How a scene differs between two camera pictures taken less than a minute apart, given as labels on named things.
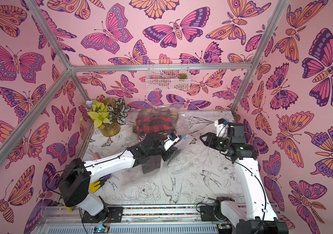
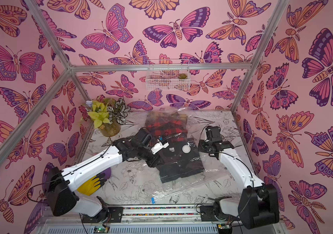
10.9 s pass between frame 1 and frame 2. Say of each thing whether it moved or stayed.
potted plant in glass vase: stayed
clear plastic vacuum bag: moved
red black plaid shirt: moved
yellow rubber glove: stayed
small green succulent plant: stayed
